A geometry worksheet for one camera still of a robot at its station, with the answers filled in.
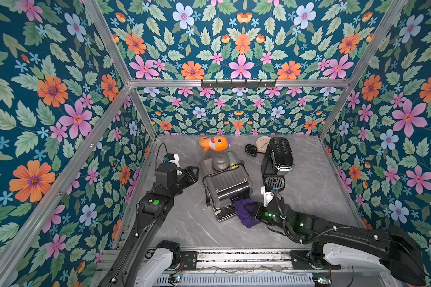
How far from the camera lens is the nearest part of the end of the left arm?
2.01 feet

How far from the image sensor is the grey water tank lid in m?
0.70

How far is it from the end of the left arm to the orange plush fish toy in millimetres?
371

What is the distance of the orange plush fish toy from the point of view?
1.07m

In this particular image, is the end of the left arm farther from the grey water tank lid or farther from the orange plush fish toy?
the orange plush fish toy

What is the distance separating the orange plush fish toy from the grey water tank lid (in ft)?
1.14

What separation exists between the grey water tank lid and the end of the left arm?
0.09 m
